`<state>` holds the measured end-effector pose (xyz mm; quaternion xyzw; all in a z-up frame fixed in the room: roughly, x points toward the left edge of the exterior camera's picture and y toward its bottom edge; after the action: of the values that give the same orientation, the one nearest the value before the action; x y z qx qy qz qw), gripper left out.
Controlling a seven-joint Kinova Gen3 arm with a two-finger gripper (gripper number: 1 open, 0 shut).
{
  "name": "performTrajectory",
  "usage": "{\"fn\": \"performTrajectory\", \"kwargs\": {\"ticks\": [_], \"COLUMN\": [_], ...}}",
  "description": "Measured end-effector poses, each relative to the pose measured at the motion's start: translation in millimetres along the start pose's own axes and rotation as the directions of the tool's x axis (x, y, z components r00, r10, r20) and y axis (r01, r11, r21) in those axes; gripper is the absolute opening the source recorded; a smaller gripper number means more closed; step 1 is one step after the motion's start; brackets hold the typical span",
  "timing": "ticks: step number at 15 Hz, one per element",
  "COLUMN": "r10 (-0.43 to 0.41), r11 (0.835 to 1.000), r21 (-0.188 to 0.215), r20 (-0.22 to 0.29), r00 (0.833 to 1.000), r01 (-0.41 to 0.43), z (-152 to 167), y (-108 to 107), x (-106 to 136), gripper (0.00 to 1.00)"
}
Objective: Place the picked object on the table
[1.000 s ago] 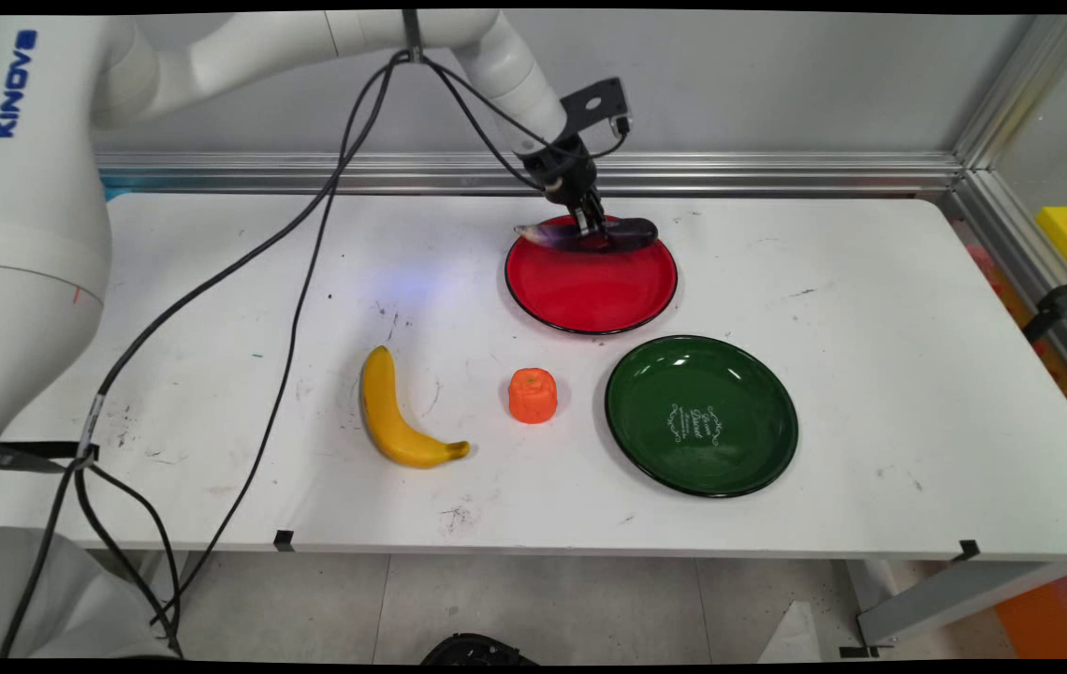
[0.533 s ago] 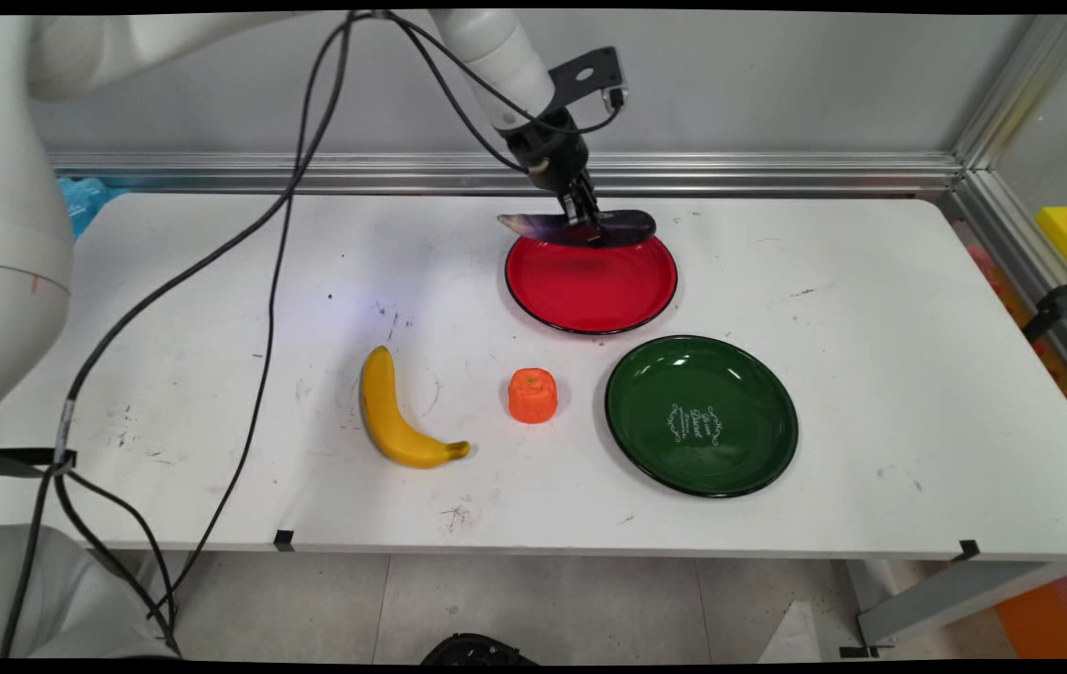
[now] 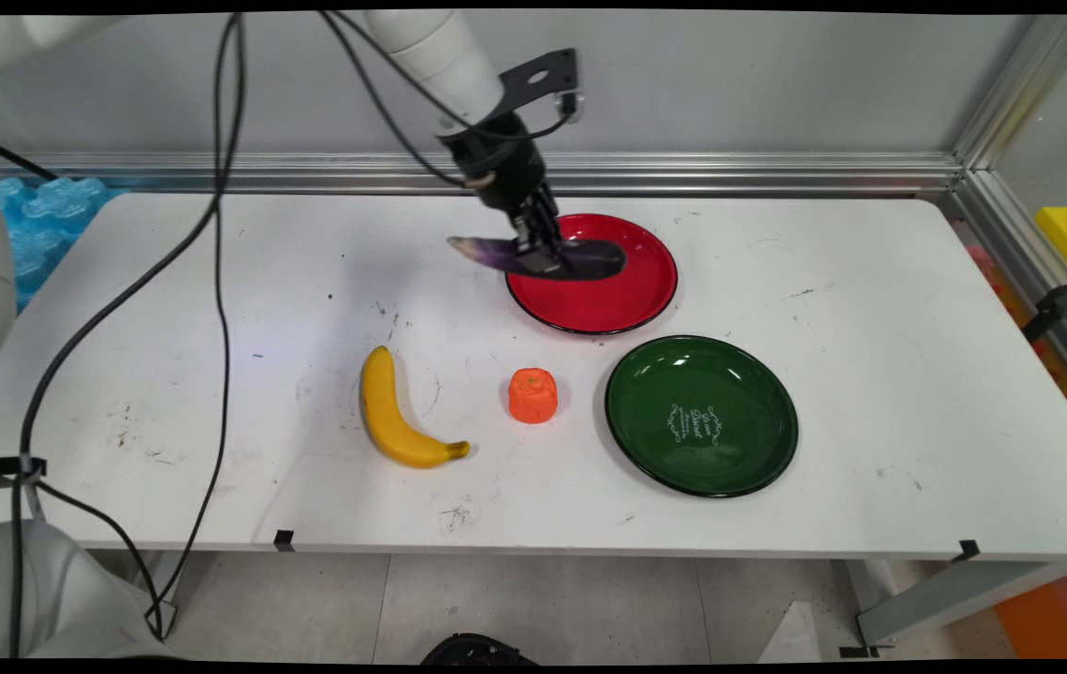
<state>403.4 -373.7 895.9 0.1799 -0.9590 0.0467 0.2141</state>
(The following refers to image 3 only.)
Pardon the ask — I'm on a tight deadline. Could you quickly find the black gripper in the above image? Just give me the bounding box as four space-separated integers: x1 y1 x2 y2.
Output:
440 110 566 276

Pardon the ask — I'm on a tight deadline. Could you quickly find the purple toy eggplant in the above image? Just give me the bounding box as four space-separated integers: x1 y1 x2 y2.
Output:
446 234 628 283

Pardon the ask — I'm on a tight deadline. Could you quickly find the red round plate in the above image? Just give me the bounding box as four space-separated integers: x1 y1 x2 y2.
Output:
504 212 680 337

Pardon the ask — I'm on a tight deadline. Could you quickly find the orange toy persimmon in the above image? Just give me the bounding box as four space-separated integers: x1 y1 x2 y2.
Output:
507 367 560 425

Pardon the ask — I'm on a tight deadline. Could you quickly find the yellow toy banana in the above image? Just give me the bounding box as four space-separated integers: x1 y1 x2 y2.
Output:
360 345 472 470

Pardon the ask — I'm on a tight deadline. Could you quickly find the green round plate with print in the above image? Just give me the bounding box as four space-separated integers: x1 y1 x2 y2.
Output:
604 334 800 499

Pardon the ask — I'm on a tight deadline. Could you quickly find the black object on floor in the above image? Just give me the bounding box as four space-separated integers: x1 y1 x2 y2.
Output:
419 633 539 667

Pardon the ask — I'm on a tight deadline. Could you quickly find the blue bubble wrap sheet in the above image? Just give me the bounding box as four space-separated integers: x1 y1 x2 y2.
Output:
0 176 127 315

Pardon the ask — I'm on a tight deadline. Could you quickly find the black stand clamp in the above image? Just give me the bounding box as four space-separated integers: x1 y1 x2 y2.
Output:
1020 251 1067 344

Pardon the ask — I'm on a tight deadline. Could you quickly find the grey metal table leg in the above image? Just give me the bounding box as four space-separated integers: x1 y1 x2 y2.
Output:
839 559 1067 659

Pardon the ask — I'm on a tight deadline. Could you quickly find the orange box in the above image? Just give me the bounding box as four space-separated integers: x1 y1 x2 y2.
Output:
992 562 1067 659

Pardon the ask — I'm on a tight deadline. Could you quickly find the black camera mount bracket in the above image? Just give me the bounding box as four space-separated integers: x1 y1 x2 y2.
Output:
494 48 585 121

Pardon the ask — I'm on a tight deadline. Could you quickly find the black gripper wrist cable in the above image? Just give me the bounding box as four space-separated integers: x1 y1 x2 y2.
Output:
318 9 583 186

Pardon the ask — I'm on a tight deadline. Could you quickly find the thin black hanging cable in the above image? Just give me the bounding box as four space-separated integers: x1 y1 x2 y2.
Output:
144 11 250 643

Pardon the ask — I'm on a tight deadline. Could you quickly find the thick black hanging cable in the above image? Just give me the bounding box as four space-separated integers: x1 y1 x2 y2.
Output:
9 11 249 661

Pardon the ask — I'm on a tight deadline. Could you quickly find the black cable strap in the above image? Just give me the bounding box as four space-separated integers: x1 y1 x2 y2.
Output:
0 455 49 490

